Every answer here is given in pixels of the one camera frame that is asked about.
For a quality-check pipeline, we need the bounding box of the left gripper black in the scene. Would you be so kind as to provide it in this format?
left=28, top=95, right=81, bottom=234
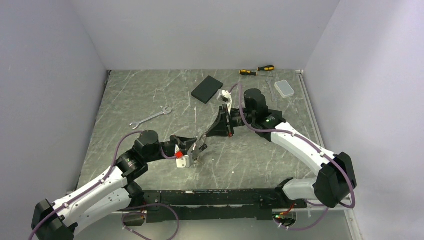
left=145, top=134, right=197, bottom=163

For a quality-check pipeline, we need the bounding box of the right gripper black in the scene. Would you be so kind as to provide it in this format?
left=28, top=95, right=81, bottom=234
left=206, top=104, right=256, bottom=138

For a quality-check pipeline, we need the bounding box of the key bunch with rings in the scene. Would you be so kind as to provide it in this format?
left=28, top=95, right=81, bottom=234
left=191, top=132, right=208, bottom=163

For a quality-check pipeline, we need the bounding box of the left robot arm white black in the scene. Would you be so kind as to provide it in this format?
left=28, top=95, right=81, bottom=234
left=29, top=130, right=202, bottom=240

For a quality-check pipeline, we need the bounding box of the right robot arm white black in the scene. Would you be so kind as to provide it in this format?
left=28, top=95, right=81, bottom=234
left=206, top=88, right=357, bottom=209

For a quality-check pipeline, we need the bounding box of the black flat box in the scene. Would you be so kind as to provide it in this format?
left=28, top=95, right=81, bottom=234
left=191, top=75, right=224, bottom=105

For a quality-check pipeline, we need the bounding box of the large silver wrench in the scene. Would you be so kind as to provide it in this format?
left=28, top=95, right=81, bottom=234
left=129, top=105, right=172, bottom=130

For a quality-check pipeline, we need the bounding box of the yellow black screwdriver front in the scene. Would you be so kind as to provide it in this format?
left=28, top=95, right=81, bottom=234
left=239, top=69, right=273, bottom=77

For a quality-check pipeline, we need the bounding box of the orange black screwdriver rear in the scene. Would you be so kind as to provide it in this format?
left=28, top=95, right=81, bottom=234
left=254, top=65, right=275, bottom=72

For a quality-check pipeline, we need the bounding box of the clear plastic box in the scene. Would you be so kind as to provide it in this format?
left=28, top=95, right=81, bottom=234
left=274, top=80, right=295, bottom=99

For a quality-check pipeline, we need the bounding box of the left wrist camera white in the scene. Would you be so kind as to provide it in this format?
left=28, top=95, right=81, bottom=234
left=175, top=151, right=194, bottom=169

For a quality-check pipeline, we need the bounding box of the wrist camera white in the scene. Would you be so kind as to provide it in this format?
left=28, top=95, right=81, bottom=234
left=175, top=151, right=194, bottom=169
left=217, top=89, right=233, bottom=114

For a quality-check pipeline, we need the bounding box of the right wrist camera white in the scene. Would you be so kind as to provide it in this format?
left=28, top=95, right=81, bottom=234
left=217, top=89, right=233, bottom=114

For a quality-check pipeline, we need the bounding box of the black network switch box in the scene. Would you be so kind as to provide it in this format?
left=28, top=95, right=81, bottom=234
left=265, top=109, right=287, bottom=126

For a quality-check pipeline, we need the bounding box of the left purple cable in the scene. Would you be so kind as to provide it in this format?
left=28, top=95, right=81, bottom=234
left=28, top=130, right=181, bottom=240

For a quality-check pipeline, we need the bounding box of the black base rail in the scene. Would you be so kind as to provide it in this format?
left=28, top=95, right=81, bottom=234
left=125, top=188, right=307, bottom=223

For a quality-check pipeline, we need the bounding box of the aluminium frame rail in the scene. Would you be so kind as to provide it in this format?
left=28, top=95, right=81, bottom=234
left=292, top=70, right=356, bottom=209

